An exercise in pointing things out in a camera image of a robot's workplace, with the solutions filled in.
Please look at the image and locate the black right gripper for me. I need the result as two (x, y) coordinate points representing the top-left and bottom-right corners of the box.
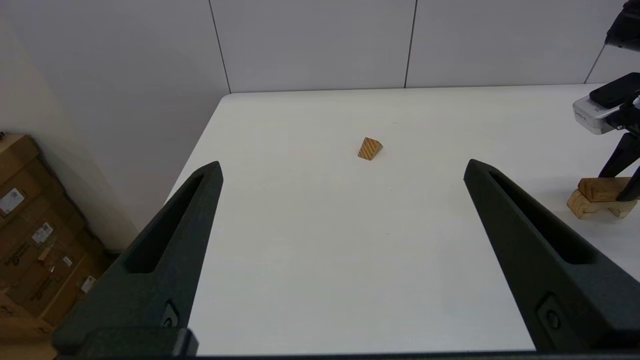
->
(590, 72), (640, 202)

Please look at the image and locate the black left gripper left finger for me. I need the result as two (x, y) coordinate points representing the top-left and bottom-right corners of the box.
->
(52, 161), (224, 357)

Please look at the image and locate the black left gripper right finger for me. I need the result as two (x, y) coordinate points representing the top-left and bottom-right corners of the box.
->
(463, 159), (640, 353)

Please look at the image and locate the rectangular wooden building block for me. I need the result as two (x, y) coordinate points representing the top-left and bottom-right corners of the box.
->
(578, 177), (633, 203)

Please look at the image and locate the arched wooden building block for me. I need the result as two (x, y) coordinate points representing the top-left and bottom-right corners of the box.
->
(566, 187), (639, 220)

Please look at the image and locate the triangular wooden building block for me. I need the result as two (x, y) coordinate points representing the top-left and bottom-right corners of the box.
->
(357, 137), (384, 161)

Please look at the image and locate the brown cardboard box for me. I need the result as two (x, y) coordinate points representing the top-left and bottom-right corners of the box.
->
(0, 197), (96, 288)
(10, 235), (116, 326)
(0, 290), (53, 346)
(0, 134), (66, 226)

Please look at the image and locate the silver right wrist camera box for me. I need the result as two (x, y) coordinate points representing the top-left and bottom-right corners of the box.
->
(572, 94), (632, 136)

